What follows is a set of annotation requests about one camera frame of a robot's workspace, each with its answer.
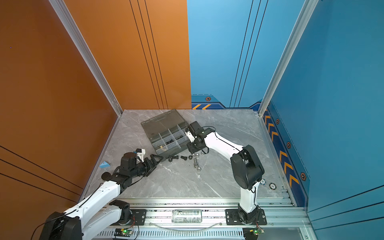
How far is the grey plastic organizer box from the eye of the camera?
982 millimetres

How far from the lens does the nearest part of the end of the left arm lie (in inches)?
24.7

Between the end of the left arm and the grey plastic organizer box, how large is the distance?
18cm

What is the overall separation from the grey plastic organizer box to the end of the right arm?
0.10 meters

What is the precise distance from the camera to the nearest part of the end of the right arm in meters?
0.67
